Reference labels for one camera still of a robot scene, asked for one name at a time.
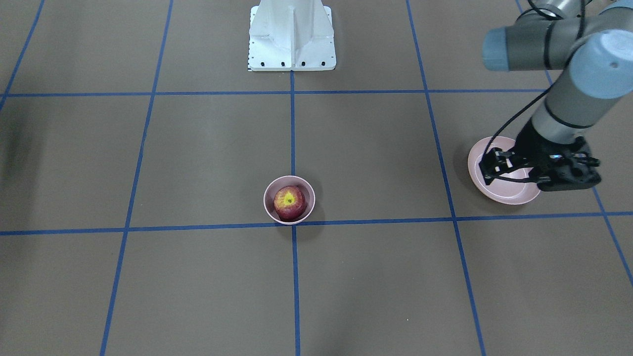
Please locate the pink plate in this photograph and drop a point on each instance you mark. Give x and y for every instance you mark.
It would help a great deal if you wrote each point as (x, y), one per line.
(502, 191)

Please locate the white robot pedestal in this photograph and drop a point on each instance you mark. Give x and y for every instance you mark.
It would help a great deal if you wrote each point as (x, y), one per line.
(291, 35)

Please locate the pink bowl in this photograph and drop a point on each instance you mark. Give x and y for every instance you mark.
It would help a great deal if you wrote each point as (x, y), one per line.
(280, 182)

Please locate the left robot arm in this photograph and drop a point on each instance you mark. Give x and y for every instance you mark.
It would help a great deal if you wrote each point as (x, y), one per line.
(594, 55)

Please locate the red apple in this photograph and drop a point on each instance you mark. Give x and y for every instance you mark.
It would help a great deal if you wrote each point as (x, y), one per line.
(289, 203)

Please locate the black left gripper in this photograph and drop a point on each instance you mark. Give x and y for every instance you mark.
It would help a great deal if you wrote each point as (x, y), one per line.
(533, 145)

